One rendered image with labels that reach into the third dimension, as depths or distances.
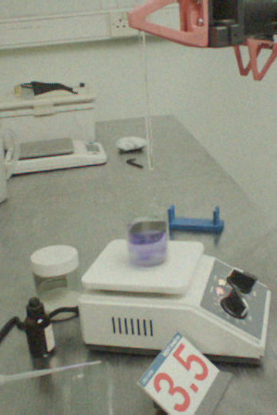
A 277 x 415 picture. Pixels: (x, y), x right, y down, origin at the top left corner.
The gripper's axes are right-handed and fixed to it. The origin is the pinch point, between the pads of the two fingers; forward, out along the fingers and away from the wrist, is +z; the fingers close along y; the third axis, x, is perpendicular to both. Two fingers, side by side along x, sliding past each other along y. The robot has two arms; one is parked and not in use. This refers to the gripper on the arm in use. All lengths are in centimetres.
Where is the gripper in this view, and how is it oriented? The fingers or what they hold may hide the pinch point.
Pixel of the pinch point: (136, 18)
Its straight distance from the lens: 58.5
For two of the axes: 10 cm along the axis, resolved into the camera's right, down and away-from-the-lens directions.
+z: -9.5, 1.8, -2.5
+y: 2.9, 3.0, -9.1
